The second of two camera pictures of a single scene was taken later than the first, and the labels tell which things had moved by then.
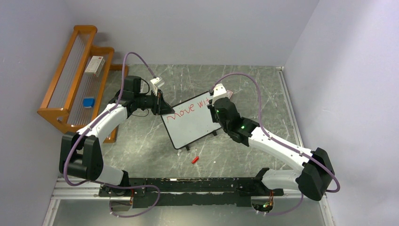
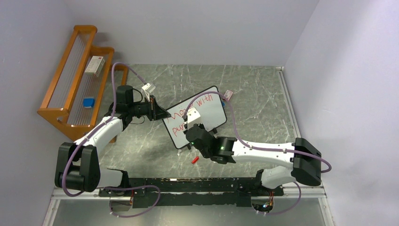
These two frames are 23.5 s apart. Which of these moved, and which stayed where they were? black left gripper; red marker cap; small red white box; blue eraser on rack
Moved: black left gripper
Stayed: red marker cap; blue eraser on rack; small red white box
